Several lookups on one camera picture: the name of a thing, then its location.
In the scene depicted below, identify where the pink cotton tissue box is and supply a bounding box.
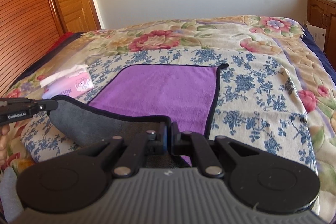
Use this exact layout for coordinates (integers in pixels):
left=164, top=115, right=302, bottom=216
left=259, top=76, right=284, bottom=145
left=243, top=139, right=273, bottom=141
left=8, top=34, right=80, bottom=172
left=40, top=65, right=94, bottom=100

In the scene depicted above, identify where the purple and grey towel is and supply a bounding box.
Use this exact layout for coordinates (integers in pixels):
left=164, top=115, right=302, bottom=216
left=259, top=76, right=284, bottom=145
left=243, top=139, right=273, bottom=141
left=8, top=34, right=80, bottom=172
left=48, top=64, right=229, bottom=147

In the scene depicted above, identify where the white paper bag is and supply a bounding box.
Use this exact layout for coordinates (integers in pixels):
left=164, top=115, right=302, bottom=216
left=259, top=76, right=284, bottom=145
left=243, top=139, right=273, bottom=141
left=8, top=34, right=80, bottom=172
left=306, top=24, right=326, bottom=51

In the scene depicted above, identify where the blue floral white cloth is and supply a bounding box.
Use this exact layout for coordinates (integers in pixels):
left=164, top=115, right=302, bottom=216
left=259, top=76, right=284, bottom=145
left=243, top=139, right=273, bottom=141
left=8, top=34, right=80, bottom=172
left=21, top=49, right=316, bottom=170

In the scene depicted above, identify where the wooden cabinet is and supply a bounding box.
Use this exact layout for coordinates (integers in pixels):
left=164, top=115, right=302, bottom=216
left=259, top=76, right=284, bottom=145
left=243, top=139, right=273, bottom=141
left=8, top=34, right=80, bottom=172
left=306, top=0, right=336, bottom=69

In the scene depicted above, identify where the navy blue bed sheet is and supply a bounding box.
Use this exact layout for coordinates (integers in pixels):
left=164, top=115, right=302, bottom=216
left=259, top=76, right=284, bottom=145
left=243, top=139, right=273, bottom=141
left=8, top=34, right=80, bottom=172
left=301, top=25, right=336, bottom=84

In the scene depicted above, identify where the floral bed blanket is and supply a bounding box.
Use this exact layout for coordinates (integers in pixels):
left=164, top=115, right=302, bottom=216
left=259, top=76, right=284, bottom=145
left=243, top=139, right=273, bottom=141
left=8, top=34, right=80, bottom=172
left=6, top=15, right=335, bottom=223

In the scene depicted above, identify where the person's left hand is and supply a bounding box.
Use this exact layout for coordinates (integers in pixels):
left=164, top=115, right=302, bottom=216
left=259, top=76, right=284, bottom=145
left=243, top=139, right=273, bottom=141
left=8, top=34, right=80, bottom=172
left=0, top=124, right=10, bottom=166

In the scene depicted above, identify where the wooden slatted headboard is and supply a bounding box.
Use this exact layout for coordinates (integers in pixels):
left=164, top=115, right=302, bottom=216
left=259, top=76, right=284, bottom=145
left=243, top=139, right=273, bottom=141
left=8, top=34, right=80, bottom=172
left=1, top=0, right=64, bottom=95

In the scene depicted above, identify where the grey sleeve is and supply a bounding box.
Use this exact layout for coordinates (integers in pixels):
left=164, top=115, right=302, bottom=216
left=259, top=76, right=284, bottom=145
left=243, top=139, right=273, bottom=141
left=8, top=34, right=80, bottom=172
left=1, top=166, right=24, bottom=223

